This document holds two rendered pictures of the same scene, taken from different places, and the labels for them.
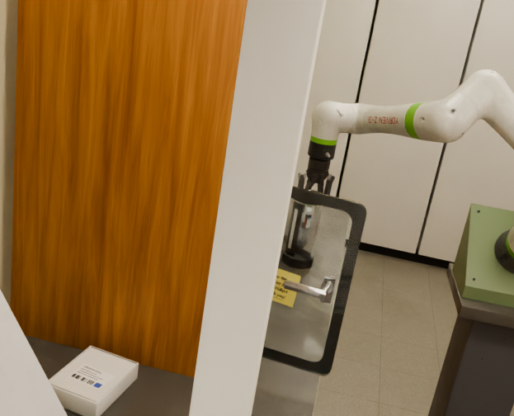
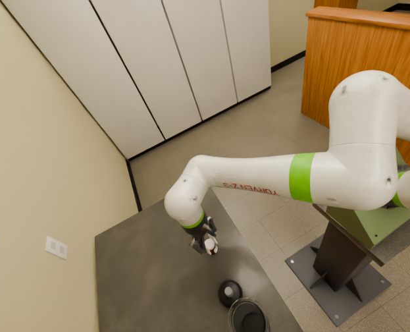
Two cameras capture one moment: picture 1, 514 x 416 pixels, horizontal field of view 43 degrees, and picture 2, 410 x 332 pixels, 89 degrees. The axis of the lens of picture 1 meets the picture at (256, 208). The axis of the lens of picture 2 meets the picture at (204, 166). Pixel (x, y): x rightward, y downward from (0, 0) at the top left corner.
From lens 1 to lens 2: 1.81 m
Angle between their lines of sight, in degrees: 29
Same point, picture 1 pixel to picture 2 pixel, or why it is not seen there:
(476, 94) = (390, 129)
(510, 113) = not seen: outside the picture
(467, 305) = (386, 259)
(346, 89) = (122, 74)
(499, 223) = not seen: hidden behind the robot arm
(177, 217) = not seen: outside the picture
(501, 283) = (391, 221)
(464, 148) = (193, 64)
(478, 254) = (366, 214)
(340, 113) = (194, 197)
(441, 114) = (376, 195)
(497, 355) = not seen: hidden behind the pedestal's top
